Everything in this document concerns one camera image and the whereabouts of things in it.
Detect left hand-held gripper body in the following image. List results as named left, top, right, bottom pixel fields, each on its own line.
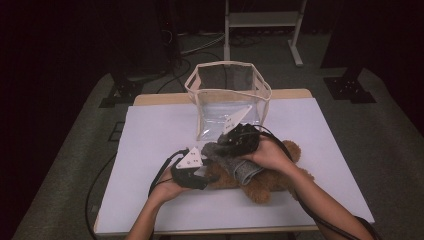
left=170, top=146, right=212, bottom=191

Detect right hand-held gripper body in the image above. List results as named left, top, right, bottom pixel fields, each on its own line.
left=217, top=105, right=262, bottom=158

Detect grey fuzzy doll sweater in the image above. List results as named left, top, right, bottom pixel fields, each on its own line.
left=200, top=141, right=265, bottom=187

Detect brown teddy bear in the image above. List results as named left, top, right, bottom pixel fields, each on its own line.
left=204, top=139, right=315, bottom=205

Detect person's left hand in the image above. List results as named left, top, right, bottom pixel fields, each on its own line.
left=148, top=167, right=192, bottom=205

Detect person's right hand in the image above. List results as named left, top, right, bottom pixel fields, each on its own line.
left=239, top=137, right=297, bottom=174

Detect white table cover sheet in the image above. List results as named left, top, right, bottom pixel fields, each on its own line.
left=94, top=97, right=375, bottom=234

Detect wooden table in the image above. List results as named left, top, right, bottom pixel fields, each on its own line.
left=93, top=88, right=376, bottom=238

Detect dark floor outlet plate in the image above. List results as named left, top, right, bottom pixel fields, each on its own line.
left=108, top=121, right=126, bottom=143

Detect black stand base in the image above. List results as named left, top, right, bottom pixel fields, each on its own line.
left=99, top=66, right=146, bottom=109
left=322, top=66, right=378, bottom=105

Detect black equipment tower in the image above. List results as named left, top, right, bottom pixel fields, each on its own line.
left=154, top=0, right=184, bottom=69

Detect left hand-held gripper cable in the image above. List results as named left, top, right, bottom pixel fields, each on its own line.
left=147, top=148, right=190, bottom=198

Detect hand-held gripper cable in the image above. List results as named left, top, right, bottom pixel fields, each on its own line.
left=147, top=148, right=190, bottom=198
left=244, top=123, right=361, bottom=240

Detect black floor cable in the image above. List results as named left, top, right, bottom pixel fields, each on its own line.
left=156, top=51, right=221, bottom=94

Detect tangled black cables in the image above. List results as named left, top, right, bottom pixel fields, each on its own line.
left=229, top=32, right=264, bottom=48

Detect grey floor cables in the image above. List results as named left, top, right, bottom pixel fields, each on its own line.
left=179, top=33, right=226, bottom=56

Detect long black cable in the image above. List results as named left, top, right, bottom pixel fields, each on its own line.
left=84, top=152, right=118, bottom=240

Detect right hand-held gripper cable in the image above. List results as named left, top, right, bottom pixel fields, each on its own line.
left=244, top=123, right=361, bottom=240

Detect white metal stand frame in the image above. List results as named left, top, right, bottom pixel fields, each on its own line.
left=223, top=0, right=308, bottom=68

